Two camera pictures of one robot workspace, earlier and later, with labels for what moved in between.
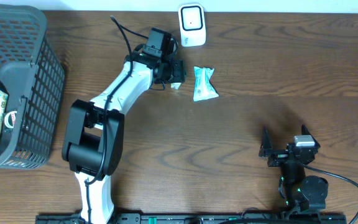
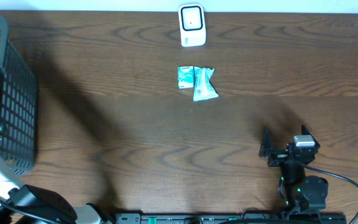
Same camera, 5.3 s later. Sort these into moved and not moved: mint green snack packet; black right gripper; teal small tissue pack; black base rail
Moved: teal small tissue pack
Not moved: mint green snack packet; black right gripper; black base rail
